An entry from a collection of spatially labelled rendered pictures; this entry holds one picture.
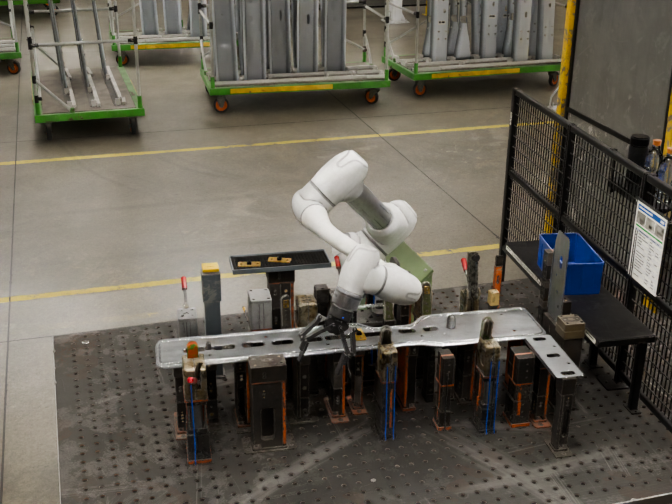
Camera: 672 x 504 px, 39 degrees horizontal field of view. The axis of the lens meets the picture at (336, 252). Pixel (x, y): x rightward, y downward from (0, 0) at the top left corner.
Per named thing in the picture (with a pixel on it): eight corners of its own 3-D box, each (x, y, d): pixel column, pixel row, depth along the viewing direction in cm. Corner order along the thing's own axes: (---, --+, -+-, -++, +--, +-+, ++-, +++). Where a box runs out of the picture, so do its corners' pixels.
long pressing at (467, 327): (156, 373, 317) (156, 369, 316) (154, 341, 337) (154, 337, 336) (549, 337, 343) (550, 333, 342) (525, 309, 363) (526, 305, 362)
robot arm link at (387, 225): (368, 236, 421) (404, 201, 419) (391, 261, 414) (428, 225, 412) (300, 175, 352) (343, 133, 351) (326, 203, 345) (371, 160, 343)
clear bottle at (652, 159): (645, 195, 350) (653, 143, 342) (637, 190, 356) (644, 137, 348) (662, 194, 351) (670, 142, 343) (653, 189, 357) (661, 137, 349)
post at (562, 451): (555, 458, 324) (564, 384, 313) (543, 440, 334) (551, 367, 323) (573, 456, 325) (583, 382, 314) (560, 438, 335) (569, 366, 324)
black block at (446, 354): (436, 435, 337) (440, 362, 325) (427, 418, 346) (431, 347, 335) (458, 433, 338) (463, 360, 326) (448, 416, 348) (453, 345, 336)
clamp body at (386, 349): (376, 443, 331) (379, 355, 318) (368, 424, 342) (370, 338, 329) (402, 440, 333) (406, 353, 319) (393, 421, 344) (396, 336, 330)
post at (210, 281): (206, 379, 369) (200, 275, 352) (204, 370, 376) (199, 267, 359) (225, 378, 371) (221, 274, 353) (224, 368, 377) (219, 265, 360)
